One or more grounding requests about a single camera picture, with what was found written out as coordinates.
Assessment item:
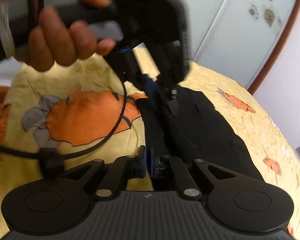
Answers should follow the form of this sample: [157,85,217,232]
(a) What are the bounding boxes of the black pants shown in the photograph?
[135,87,263,181]

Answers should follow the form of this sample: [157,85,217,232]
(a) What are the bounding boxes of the yellow bedsheet with orange prints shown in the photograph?
[0,55,300,239]

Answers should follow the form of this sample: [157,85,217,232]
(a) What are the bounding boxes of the frosted glass wardrobe door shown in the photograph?
[182,0,296,88]

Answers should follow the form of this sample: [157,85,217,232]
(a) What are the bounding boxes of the black cable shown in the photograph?
[0,76,128,178]

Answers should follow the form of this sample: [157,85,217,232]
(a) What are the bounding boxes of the person's left hand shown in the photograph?
[0,0,116,72]

